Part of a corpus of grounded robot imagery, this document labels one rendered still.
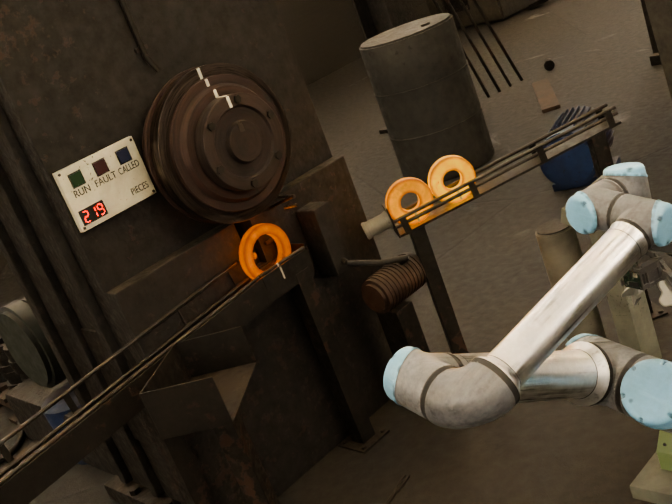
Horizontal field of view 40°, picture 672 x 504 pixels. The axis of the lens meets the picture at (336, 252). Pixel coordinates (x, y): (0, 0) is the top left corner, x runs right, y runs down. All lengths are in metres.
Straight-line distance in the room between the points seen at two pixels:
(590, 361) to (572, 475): 0.60
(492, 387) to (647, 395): 0.52
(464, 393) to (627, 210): 0.55
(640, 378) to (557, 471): 0.66
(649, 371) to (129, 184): 1.49
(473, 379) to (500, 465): 1.12
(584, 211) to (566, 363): 0.34
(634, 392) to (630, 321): 0.81
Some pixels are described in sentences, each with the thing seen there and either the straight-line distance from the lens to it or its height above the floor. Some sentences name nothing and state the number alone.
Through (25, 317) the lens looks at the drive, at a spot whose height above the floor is 0.64.
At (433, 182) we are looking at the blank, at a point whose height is 0.74.
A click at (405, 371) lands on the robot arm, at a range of 1.80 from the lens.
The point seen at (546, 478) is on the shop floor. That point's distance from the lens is 2.72.
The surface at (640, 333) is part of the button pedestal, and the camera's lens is 2.98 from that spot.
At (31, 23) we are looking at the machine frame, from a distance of 2.66.
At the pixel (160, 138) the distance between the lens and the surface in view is 2.61.
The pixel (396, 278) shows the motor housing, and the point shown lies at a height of 0.51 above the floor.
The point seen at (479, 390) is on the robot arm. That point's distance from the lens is 1.71.
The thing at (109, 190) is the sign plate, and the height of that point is 1.13.
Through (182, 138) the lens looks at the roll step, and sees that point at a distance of 2.62.
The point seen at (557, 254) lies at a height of 0.45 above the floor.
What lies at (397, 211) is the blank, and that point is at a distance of 2.96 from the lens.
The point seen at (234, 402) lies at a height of 0.59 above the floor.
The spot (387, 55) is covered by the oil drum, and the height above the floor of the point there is 0.81.
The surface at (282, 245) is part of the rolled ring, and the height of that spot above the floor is 0.75.
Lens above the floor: 1.59
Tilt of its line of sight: 19 degrees down
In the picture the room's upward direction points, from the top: 21 degrees counter-clockwise
